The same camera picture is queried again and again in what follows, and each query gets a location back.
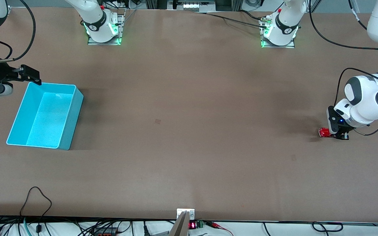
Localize blue plastic box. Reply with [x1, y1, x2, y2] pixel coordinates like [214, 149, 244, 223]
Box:
[6, 82, 84, 150]

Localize red clip leads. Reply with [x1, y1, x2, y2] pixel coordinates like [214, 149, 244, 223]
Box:
[205, 221, 234, 236]

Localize black orange power strip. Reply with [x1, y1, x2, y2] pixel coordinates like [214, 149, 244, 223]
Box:
[92, 226, 119, 236]

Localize lit white device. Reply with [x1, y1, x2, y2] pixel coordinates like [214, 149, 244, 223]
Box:
[182, 2, 206, 10]

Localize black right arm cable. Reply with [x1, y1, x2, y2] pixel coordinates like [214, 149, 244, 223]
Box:
[0, 0, 36, 63]

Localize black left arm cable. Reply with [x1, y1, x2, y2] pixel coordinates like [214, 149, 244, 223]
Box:
[309, 0, 378, 136]

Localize metal base plate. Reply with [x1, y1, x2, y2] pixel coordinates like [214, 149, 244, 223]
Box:
[261, 18, 295, 49]
[87, 15, 125, 46]

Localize coiled black cable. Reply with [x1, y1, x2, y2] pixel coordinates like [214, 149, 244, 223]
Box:
[312, 222, 344, 233]

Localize short black table cable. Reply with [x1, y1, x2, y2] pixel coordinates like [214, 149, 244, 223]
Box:
[240, 10, 266, 21]

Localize long black table cable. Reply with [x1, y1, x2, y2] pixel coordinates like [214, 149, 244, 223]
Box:
[194, 11, 270, 28]

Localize looped thin black cable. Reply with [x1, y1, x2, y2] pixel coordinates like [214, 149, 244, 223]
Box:
[20, 187, 52, 236]

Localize white metal bracket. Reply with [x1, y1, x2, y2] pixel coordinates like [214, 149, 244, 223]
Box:
[177, 209, 195, 221]

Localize grey metal mount bar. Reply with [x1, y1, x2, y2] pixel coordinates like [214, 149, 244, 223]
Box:
[168, 211, 189, 236]

